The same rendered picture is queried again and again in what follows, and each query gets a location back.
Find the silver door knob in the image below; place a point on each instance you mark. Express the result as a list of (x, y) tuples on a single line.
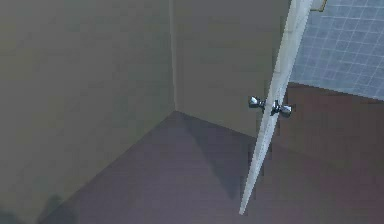
[(256, 102), (282, 109)]

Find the white room door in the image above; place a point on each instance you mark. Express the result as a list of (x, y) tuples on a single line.
[(279, 83)]

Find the yellow framed wall object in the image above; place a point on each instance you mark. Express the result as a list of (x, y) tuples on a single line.
[(320, 5)]

